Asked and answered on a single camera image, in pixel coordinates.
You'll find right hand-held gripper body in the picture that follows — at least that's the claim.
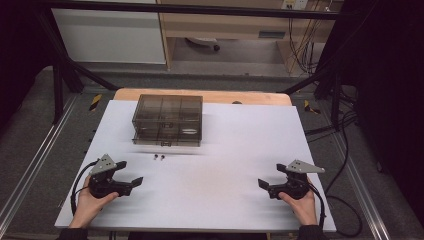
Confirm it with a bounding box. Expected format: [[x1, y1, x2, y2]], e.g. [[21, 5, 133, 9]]
[[267, 159, 326, 201]]

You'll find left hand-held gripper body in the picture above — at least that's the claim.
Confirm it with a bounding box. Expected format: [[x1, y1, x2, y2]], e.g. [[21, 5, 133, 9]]
[[87, 153, 134, 200]]

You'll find person's right hand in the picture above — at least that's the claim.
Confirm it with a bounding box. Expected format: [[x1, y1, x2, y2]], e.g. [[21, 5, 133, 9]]
[[277, 179, 318, 227]]

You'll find person's left hand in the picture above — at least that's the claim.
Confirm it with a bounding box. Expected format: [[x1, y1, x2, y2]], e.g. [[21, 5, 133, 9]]
[[68, 175, 120, 230]]

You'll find white board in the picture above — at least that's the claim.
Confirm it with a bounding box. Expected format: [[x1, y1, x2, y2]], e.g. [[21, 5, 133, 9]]
[[54, 99, 338, 233]]

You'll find smoky translucent plastic drawer box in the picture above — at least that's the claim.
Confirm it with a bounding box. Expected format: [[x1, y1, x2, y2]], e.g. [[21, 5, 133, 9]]
[[131, 93, 204, 148]]

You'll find yellow black tape strip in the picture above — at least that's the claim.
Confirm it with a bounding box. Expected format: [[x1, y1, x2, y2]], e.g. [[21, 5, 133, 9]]
[[303, 99, 322, 115], [88, 93, 103, 112]]

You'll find wooden table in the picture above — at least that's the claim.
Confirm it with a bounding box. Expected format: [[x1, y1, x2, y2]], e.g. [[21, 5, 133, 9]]
[[113, 87, 293, 107]]

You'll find black curtain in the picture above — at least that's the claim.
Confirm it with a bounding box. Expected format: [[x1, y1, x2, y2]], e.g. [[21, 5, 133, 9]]
[[0, 0, 58, 129], [333, 0, 424, 221]]

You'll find white cabinet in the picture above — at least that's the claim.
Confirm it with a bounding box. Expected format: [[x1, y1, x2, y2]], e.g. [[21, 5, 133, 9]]
[[50, 7, 167, 65]]

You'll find office chair base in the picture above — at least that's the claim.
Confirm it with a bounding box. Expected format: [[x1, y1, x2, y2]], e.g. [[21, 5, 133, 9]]
[[184, 36, 222, 53]]

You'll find wooden desk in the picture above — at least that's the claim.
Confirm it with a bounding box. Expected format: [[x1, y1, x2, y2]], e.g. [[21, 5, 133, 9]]
[[156, 0, 345, 77]]

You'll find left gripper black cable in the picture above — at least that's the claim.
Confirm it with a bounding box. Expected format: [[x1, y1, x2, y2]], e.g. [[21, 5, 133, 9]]
[[70, 159, 100, 216]]

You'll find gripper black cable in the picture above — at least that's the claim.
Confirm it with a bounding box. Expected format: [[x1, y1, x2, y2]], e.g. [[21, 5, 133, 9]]
[[70, 159, 100, 216], [307, 182, 327, 231]]

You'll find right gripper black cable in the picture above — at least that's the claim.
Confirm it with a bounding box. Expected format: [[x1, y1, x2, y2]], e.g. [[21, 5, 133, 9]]
[[307, 182, 327, 231]]

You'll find black floor cable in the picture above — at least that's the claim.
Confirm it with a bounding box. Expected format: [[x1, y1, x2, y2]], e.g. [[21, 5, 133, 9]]
[[304, 94, 364, 239]]

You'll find aluminium floor rail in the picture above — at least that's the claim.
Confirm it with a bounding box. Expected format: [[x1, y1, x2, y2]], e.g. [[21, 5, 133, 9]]
[[0, 95, 78, 228], [332, 132, 392, 240]]

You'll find bundle of hanging cables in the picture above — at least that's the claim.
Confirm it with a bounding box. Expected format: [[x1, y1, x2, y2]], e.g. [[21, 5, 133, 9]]
[[287, 9, 323, 76]]

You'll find wall power socket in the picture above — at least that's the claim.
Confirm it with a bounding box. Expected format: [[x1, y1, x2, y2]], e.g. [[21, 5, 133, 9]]
[[281, 0, 310, 11]]

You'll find black metal frame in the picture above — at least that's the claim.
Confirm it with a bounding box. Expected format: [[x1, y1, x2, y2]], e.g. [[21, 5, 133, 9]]
[[34, 0, 363, 125]]

